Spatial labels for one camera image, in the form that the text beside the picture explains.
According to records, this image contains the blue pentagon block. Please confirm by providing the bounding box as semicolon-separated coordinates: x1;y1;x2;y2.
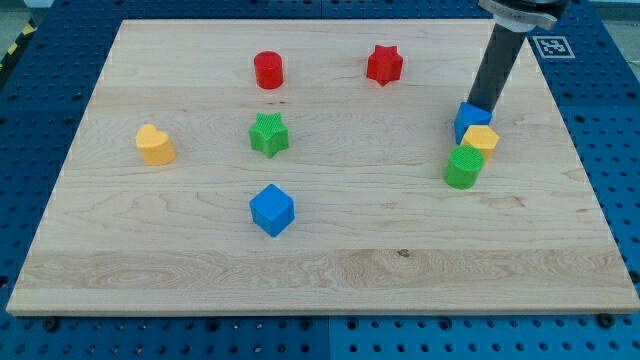
454;102;493;144

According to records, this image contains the green cylinder block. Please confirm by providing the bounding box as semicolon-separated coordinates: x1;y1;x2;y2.
443;145;485;190

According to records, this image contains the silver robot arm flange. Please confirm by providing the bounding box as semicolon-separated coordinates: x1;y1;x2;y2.
477;0;571;32

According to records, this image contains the red star block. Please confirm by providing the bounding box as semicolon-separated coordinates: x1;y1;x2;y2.
366;45;404;87

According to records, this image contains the red cylinder block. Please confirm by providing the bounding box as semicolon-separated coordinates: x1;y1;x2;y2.
254;51;284;90

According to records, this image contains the white fiducial marker tag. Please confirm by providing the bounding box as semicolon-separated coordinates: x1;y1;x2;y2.
533;36;575;59

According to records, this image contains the yellow hexagon block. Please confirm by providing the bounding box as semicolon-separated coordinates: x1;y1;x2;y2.
461;125;500;161

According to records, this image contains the green star block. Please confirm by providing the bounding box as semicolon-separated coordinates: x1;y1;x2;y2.
248;112;289;158

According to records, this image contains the blue cube block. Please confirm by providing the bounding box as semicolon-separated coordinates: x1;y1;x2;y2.
249;184;295;237

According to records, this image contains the yellow heart block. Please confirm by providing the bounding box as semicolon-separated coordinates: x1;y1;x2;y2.
135;124;176;166

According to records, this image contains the light wooden board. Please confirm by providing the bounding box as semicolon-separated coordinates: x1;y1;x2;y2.
7;20;639;316

